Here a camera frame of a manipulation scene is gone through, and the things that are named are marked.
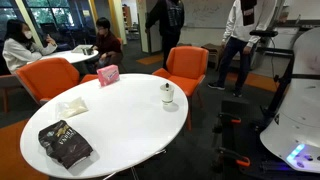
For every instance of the pink tissue box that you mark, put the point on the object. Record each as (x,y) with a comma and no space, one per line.
(108,75)

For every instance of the grey laptop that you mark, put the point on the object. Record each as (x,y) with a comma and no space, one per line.
(81,49)

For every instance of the wooden stool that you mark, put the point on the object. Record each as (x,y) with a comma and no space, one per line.
(213,53)

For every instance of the orange armchair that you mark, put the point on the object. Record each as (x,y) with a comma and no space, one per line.
(46,78)
(183,65)

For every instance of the white round meeting table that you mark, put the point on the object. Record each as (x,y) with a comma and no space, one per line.
(70,56)

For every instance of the wall whiteboard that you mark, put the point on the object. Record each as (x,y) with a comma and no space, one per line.
(206,13)

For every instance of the standing person in white hoodie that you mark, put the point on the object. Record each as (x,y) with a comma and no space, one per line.
(240,20)

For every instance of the standing person in black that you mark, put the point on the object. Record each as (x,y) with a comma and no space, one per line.
(170,23)

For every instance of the seated woman with mask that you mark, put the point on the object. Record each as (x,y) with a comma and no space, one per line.
(16,50)

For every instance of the seated man in maroon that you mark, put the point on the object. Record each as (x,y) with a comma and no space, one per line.
(108,45)

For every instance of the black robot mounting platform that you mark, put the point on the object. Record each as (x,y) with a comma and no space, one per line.
(233,106)

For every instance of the chrome table pedestal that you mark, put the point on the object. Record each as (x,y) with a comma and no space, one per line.
(134,173)

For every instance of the black clamp with orange tip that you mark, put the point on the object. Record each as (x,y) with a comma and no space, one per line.
(238,159)
(231,119)

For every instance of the black stereo camera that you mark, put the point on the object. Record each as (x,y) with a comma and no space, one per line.
(263,33)

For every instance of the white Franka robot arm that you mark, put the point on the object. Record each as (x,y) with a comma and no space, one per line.
(300,100)

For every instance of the black metal camera stand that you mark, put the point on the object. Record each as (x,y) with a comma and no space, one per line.
(283,83)

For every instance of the dark coffee bag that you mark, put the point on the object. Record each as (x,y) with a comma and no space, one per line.
(65,144)

